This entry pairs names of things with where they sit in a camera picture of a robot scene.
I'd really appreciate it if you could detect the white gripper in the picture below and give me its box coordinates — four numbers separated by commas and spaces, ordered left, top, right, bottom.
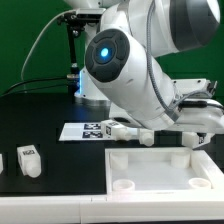
109, 78, 224, 135

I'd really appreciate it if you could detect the white square tabletop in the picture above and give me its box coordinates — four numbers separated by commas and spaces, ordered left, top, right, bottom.
105, 148, 212, 194

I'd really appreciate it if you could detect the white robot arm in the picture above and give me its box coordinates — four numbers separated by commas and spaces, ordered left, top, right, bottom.
64, 0, 224, 134

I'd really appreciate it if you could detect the white paper with markers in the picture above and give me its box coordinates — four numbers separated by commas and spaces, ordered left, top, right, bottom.
59, 122, 141, 142

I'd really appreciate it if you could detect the white L-shaped obstacle wall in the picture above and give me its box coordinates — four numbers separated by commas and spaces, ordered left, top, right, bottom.
0, 150, 224, 224

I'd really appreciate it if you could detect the black camera stand pole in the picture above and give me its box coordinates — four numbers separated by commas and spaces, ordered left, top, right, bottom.
67, 25, 80, 95

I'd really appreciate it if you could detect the black cable lower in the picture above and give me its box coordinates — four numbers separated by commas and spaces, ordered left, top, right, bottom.
0, 83, 76, 99

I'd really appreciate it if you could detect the black cable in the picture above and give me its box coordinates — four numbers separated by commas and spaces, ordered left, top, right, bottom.
0, 76, 73, 98
0, 83, 76, 99

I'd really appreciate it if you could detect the black camera on stand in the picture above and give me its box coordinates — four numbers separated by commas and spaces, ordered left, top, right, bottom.
57, 8, 105, 24

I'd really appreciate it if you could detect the grey camera cable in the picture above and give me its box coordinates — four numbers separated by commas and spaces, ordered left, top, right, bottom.
20, 10, 77, 82

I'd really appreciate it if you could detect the black cable upper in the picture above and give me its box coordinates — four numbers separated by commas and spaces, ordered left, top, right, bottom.
0, 76, 73, 98

